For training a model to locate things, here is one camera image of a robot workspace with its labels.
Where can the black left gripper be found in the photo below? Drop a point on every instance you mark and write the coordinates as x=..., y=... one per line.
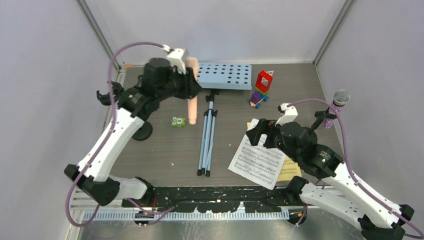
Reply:
x=190, y=86

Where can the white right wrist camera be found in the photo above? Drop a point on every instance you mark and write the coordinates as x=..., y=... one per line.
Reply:
x=287, y=114

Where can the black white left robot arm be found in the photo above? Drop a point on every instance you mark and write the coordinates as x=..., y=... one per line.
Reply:
x=92, y=174

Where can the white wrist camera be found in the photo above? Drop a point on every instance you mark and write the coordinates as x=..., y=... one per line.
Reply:
x=176, y=57
x=287, y=114

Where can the black right microphone stand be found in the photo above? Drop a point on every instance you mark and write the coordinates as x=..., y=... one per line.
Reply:
x=324, y=118

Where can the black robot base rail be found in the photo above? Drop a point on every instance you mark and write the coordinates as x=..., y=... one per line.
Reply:
x=221, y=199

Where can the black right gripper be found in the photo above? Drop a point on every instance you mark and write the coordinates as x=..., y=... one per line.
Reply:
x=262, y=127

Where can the purple glitter microphone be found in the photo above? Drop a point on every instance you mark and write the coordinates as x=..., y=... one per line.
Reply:
x=340, y=99

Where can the beige microphone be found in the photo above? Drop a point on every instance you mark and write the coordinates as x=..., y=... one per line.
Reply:
x=192, y=104

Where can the black left microphone stand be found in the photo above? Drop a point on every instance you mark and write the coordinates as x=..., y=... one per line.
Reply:
x=109, y=94

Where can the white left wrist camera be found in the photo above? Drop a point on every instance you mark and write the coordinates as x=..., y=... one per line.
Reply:
x=176, y=57

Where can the yellow sheet music page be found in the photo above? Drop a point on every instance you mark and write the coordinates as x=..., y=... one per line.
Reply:
x=291, y=169

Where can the green number five toy block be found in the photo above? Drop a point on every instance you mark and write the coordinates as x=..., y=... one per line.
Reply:
x=178, y=121

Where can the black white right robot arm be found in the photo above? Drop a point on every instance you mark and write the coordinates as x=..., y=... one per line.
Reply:
x=374, y=215

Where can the white sheet music page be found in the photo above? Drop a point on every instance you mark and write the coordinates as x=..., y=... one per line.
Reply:
x=236, y=167

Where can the colourful toy brick car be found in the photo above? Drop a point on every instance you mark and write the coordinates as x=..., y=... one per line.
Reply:
x=262, y=87

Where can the light blue music stand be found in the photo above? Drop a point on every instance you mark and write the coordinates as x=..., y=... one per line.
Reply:
x=215, y=77

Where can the black microphone stand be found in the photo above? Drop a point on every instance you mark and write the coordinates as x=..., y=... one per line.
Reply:
x=109, y=94
x=324, y=118

